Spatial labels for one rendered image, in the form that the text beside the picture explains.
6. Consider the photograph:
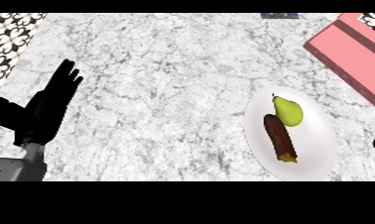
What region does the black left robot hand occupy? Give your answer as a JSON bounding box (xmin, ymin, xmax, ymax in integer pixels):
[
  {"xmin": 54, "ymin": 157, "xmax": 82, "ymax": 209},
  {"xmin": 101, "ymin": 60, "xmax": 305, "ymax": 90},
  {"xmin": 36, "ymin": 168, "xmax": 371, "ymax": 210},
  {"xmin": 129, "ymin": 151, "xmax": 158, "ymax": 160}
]
[{"xmin": 0, "ymin": 58, "xmax": 86, "ymax": 147}]

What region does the white oval plate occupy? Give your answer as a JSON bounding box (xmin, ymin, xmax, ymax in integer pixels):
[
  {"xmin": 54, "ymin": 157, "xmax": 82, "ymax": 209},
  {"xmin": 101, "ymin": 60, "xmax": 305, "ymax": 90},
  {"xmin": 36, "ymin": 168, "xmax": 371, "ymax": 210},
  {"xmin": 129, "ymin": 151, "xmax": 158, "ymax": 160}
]
[{"xmin": 244, "ymin": 85, "xmax": 340, "ymax": 182}]

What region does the green pear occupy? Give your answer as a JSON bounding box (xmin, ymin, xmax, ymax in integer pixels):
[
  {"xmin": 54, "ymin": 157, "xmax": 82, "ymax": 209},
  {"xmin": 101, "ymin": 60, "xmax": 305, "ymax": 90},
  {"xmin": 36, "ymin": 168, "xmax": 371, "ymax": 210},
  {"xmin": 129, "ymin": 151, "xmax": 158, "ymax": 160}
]
[{"xmin": 272, "ymin": 93, "xmax": 305, "ymax": 128}]

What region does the pink cardboard box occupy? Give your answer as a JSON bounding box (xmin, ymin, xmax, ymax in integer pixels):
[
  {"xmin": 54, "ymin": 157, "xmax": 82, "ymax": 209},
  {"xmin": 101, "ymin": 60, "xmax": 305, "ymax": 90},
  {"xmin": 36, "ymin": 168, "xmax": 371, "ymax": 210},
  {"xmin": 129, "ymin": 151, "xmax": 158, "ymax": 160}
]
[{"xmin": 302, "ymin": 13, "xmax": 375, "ymax": 106}]

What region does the dark brown banana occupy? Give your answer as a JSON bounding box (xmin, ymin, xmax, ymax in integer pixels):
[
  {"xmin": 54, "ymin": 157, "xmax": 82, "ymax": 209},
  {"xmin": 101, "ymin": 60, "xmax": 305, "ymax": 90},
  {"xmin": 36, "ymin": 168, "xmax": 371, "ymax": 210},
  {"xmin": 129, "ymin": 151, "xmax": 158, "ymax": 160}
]
[{"xmin": 263, "ymin": 113, "xmax": 299, "ymax": 164}]

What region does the dark blue flat object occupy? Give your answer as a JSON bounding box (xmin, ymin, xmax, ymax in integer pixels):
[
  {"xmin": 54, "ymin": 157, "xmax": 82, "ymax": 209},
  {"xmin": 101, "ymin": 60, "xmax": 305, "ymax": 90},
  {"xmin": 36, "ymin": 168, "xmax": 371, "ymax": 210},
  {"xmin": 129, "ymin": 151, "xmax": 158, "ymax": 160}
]
[{"xmin": 260, "ymin": 13, "xmax": 300, "ymax": 20}]

